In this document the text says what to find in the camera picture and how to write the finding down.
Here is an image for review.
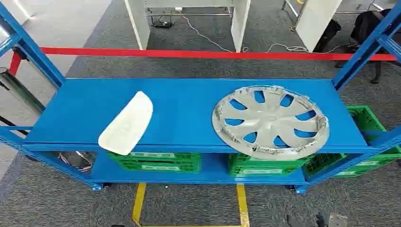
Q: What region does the blue metal shelf rack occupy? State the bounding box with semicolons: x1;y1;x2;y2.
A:
0;2;401;195

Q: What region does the red barrier bar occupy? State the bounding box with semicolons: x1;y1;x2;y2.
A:
8;47;398;77

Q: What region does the green plastic crate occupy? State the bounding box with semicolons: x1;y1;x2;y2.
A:
302;105;401;180
227;153;314;178
106;151;201;174

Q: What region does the silver plastic wheel hubcap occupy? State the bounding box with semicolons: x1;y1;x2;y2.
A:
211;85;330;161

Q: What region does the white plastic panel part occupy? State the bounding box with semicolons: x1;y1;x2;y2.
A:
98;91;154;157

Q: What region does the white desk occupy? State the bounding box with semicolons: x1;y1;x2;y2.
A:
282;0;401;53
124;0;251;53

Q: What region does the black power strip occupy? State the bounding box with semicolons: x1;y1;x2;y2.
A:
151;20;174;29

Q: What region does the yellow floor tape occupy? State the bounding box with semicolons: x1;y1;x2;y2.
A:
131;183;251;227

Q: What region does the black robot foot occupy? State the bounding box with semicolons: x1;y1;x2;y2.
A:
315;212;330;227

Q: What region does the black office chair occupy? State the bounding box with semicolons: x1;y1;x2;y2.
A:
334;9;401;85

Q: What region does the white power cable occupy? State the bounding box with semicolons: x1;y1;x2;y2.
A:
182;15;349;54

